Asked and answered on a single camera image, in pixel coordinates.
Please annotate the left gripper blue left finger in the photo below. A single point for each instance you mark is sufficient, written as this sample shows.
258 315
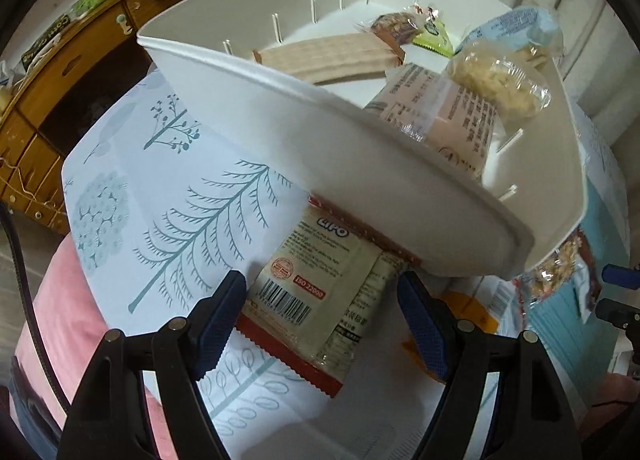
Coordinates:
213 319

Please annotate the wooden desk with drawers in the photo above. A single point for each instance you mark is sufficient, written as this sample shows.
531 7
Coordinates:
97 60

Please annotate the clear pack brown biscuits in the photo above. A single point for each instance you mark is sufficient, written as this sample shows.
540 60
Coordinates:
439 113

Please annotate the pink bed quilt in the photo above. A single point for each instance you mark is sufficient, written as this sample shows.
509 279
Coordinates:
71 327

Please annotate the red white Lipo cracker pack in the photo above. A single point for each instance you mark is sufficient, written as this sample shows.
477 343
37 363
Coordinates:
318 294

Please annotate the yellow green snack packet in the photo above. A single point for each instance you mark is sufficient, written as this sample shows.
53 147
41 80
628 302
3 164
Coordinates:
435 38

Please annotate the light blue zip bag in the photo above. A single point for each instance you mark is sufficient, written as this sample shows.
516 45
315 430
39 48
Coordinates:
532 31

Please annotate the orange snack packet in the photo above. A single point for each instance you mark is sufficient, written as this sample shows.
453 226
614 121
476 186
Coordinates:
474 311

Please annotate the patterned blue white tablecloth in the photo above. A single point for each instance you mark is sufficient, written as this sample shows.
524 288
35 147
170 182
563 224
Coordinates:
161 207

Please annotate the white plastic storage bin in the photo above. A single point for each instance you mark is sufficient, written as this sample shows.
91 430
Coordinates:
534 193

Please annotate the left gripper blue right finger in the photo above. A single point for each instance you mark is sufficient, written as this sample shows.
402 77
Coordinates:
430 321

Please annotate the beige long biscuit bar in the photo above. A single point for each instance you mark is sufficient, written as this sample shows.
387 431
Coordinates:
334 58

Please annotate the mixed nuts clear packet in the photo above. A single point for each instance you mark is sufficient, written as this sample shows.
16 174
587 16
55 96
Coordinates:
402 27

